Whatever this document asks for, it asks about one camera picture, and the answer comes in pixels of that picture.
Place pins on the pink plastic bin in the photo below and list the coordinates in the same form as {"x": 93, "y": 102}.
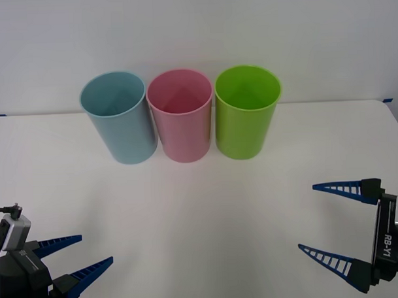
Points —
{"x": 182, "y": 138}

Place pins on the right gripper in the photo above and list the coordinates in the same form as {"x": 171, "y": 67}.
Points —
{"x": 385, "y": 247}

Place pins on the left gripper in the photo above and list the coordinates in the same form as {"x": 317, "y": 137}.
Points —
{"x": 22, "y": 276}

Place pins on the pale blue plastic bin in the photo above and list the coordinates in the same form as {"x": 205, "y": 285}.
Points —
{"x": 126, "y": 138}

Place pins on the green plastic bin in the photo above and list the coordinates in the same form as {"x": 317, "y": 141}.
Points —
{"x": 242, "y": 134}

